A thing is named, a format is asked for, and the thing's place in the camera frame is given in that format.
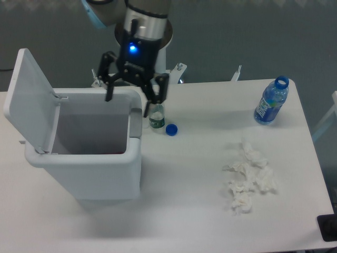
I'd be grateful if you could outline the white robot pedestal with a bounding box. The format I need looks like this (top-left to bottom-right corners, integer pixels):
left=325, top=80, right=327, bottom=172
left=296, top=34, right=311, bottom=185
left=91, top=21, right=187, bottom=87

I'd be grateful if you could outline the crumpled white tissue pile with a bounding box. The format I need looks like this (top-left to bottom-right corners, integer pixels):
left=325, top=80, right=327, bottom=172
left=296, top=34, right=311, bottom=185
left=222, top=138, right=278, bottom=215

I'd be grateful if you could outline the clear green label bottle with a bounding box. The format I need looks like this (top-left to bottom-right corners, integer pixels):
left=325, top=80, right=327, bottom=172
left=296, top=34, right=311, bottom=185
left=148, top=103, right=165, bottom=133

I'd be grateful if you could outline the blue plastic bottle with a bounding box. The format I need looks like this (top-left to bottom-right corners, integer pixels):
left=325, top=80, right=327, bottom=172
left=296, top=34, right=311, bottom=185
left=254, top=75, right=289, bottom=125

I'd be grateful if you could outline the black device at edge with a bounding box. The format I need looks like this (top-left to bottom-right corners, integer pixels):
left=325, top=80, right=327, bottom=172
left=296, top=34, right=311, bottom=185
left=317, top=214, right=336, bottom=242

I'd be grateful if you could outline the white trash can lid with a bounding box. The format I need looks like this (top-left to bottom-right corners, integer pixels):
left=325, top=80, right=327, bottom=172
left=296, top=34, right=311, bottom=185
left=4, top=48, right=68, bottom=154

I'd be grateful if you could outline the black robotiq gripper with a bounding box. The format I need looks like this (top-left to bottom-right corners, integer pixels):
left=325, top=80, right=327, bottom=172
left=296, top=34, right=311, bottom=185
left=97, top=7, right=169, bottom=118

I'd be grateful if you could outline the blue bottle cap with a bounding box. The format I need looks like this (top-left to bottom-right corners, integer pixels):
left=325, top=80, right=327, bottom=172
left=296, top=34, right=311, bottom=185
left=165, top=123, right=178, bottom=136

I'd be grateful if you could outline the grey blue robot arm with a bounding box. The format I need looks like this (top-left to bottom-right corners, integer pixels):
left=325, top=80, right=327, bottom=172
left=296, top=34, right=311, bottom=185
left=82, top=1, right=171, bottom=117

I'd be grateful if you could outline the white trash can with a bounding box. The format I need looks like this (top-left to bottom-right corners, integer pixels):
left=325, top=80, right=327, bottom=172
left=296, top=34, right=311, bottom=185
left=25, top=89, right=142, bottom=200

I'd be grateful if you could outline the white frame at right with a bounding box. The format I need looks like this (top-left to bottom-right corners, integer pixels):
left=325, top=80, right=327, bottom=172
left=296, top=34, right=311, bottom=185
left=311, top=91, right=336, bottom=143

